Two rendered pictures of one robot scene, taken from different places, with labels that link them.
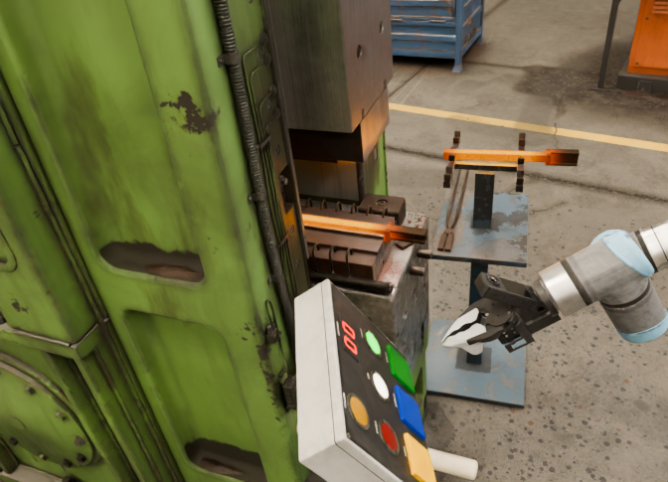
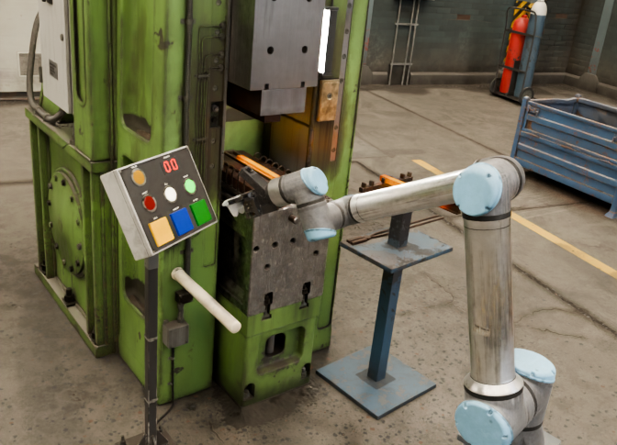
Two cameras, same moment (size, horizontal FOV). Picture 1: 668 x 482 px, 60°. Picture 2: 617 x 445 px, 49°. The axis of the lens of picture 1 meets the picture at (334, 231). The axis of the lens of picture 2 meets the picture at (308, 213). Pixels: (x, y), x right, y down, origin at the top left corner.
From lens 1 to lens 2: 164 cm
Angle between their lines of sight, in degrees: 26
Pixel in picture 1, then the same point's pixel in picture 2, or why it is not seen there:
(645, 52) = not seen: outside the picture
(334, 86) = (247, 61)
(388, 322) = (251, 232)
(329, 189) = (292, 165)
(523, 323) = (255, 201)
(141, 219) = (145, 102)
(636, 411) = not seen: outside the picture
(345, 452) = (116, 179)
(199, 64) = (167, 16)
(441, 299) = (397, 339)
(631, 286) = (302, 194)
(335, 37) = (251, 34)
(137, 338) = not seen: hidden behind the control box
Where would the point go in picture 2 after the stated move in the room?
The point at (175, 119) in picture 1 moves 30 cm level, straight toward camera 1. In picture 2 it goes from (156, 41) to (113, 53)
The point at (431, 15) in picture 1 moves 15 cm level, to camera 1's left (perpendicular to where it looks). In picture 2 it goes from (602, 154) to (583, 150)
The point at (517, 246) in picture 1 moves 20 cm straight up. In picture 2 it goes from (398, 261) to (406, 216)
